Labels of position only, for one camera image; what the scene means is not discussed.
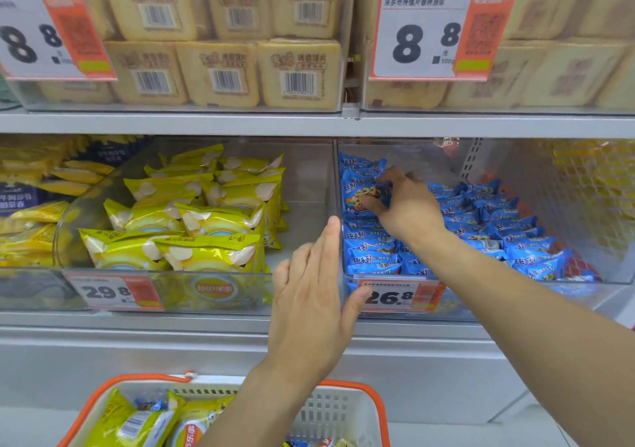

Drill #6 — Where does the person's left hand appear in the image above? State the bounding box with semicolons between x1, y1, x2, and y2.
267;216;373;397

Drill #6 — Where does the person's right hand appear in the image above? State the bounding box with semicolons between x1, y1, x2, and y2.
360;166;449;250

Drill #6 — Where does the blue cookie snack packet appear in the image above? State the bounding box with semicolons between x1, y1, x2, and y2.
344;183;393;212

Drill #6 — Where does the person's right forearm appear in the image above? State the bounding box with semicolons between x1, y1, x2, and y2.
413;223;635;447

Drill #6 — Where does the person's left forearm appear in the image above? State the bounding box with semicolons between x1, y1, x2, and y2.
197;362;324;447

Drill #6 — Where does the small white orange price tag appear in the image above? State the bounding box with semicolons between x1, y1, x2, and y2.
63;271;165;312
353;275;445;314

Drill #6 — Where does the clear plastic bin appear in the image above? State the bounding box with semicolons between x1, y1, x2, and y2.
0;134;154;312
54;137;344;314
358;0;635;116
0;0;357;113
334;137;635;321

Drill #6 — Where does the white basket with orange rim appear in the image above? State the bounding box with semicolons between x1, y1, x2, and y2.
57;372;393;447

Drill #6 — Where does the pile of yellow chip packets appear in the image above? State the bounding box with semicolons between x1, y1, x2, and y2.
78;143;291;273

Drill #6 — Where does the white slotted shelf upright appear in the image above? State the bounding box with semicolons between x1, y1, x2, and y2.
460;137;485;181

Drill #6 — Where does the pile of blue packets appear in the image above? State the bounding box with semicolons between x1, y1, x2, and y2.
339;151;601;296

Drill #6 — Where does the grey metal shelf board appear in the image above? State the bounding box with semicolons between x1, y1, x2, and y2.
0;107;635;140
0;283;635;426

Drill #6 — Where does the large white orange price tag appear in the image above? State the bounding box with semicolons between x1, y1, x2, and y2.
0;0;118;82
369;0;522;82

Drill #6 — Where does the yellow chip bag red logo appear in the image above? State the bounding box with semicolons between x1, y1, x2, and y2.
166;394;237;447

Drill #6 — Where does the small blue wrapped snack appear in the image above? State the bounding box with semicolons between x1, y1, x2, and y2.
133;396;170;414

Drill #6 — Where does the stack of beige cracker packs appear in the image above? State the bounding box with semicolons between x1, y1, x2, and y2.
35;0;350;111
364;0;635;111

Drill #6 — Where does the yellow packet with barcode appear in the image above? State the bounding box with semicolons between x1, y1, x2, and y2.
83;387;183;447

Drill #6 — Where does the pile of yellow navy packets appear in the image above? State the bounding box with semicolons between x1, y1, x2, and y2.
0;134;152;269

